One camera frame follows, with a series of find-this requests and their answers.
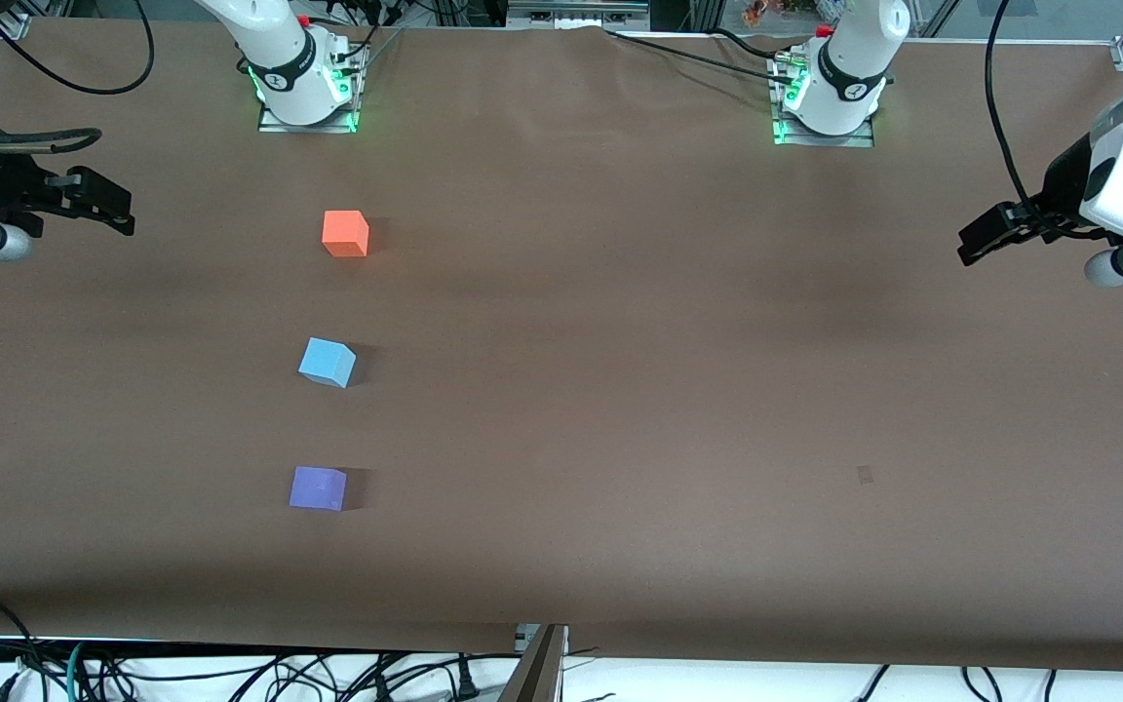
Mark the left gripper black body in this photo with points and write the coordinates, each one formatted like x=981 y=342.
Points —
x=1061 y=192

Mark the light blue foam block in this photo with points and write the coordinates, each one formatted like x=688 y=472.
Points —
x=326 y=361

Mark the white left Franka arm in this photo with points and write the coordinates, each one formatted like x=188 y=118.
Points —
x=849 y=68

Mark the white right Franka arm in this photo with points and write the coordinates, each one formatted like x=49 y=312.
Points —
x=289 y=58

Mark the orange foam block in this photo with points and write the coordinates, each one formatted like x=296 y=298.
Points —
x=343 y=234

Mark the purple foam block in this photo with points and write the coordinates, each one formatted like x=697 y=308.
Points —
x=316 y=487

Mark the orange red small object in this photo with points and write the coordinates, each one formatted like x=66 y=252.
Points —
x=761 y=12

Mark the aluminium extrusion bar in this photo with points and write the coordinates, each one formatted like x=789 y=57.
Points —
x=571 y=12

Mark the brown table cover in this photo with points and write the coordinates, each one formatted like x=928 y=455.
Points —
x=620 y=546

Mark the black power plug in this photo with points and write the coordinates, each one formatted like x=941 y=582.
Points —
x=466 y=678

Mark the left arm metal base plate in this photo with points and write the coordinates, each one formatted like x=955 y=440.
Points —
x=854 y=139

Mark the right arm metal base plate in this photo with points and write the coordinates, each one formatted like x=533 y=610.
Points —
x=274 y=122

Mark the aluminium profile post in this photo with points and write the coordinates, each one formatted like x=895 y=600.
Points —
x=537 y=673

